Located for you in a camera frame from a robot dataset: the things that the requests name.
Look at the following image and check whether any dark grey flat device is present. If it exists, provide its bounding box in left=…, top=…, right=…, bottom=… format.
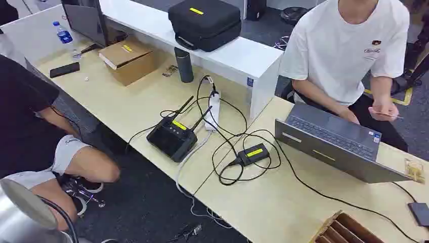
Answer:
left=407, top=201, right=429, bottom=228

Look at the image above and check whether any person's right hand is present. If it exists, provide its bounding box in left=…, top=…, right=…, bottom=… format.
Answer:
left=336, top=107, right=361, bottom=126

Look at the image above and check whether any black and white shoe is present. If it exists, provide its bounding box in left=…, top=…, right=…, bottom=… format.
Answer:
left=62, top=176, right=105, bottom=216

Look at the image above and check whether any grey cylindrical tumbler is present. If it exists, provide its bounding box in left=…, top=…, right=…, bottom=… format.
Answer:
left=174, top=47, right=195, bottom=84

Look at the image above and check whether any thin white card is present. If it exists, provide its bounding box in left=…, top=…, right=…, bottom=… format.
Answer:
left=373, top=111, right=404, bottom=119

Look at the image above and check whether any round black floor device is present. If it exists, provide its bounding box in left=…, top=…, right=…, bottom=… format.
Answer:
left=280, top=6, right=311, bottom=26

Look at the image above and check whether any white desk shelf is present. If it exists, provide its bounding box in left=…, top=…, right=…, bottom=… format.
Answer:
left=98, top=0, right=284, bottom=122

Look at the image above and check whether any black smartphone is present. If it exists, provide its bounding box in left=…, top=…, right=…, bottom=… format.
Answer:
left=49, top=61, right=81, bottom=79

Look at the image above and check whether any looped black cable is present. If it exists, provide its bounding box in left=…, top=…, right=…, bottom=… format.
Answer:
left=195, top=75, right=283, bottom=187

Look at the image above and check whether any clear packet of snacks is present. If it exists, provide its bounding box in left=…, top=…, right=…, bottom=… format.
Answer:
left=404, top=157, right=426, bottom=185

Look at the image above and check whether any clear water bottle blue label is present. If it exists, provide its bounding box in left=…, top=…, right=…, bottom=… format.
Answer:
left=52, top=20, right=82, bottom=61

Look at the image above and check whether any grey laptop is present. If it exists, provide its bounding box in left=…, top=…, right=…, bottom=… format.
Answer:
left=274, top=102, right=413, bottom=184

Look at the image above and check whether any black router with antennas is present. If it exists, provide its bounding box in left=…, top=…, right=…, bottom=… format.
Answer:
left=146, top=96, right=214, bottom=164

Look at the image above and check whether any person in white shirt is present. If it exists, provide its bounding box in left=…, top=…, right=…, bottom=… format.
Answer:
left=278, top=0, right=411, bottom=153

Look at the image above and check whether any white power strip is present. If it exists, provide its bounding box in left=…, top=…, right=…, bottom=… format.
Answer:
left=203, top=90, right=222, bottom=133

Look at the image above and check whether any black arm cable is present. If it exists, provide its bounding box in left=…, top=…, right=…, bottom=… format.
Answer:
left=37, top=195, right=80, bottom=243

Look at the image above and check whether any wooden card box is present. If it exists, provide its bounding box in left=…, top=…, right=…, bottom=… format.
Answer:
left=310, top=210, right=387, bottom=243

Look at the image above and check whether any white power strip cable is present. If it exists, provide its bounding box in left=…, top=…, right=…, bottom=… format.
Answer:
left=175, top=130, right=235, bottom=231

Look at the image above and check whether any dark monitor screen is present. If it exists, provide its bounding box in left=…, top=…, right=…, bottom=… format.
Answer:
left=60, top=0, right=128, bottom=50

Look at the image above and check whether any small bunch of keys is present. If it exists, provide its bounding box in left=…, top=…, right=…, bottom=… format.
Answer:
left=161, top=64, right=179, bottom=78

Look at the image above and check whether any person in black shirt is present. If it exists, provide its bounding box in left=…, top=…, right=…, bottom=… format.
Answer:
left=0, top=54, right=121, bottom=232

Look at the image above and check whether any person's left hand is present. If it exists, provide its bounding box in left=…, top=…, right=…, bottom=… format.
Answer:
left=367, top=96, right=400, bottom=123

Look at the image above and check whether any long black adapter cable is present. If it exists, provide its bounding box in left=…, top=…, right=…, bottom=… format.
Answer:
left=267, top=133, right=421, bottom=243

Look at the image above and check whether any black power adapter yellow label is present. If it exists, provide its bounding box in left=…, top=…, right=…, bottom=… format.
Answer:
left=236, top=143, right=271, bottom=168

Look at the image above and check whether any black carry case yellow label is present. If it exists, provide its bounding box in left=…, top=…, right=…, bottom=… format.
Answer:
left=167, top=0, right=242, bottom=53

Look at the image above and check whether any brown cardboard box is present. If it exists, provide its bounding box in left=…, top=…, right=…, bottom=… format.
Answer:
left=98, top=39, right=159, bottom=87

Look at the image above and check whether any yellow floor tape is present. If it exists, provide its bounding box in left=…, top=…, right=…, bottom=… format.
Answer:
left=363, top=87, right=414, bottom=107

